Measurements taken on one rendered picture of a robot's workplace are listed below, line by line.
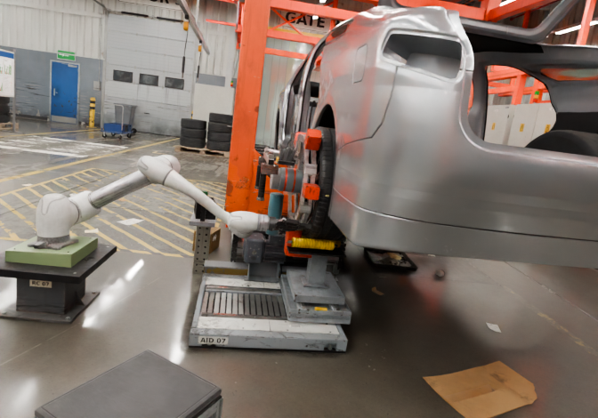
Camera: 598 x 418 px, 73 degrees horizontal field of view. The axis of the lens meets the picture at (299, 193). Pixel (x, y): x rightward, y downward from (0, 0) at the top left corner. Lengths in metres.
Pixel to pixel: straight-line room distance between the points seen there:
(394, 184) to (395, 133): 0.18
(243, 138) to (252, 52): 0.56
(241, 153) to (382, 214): 1.46
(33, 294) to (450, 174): 2.15
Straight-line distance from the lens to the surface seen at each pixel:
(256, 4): 2.84
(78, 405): 1.43
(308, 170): 2.12
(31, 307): 2.66
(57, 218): 2.50
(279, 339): 2.26
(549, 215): 1.68
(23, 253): 2.53
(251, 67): 2.77
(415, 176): 1.45
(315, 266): 2.50
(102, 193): 2.58
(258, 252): 2.70
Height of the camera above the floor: 1.20
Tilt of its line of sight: 10 degrees down
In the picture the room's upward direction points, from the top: 8 degrees clockwise
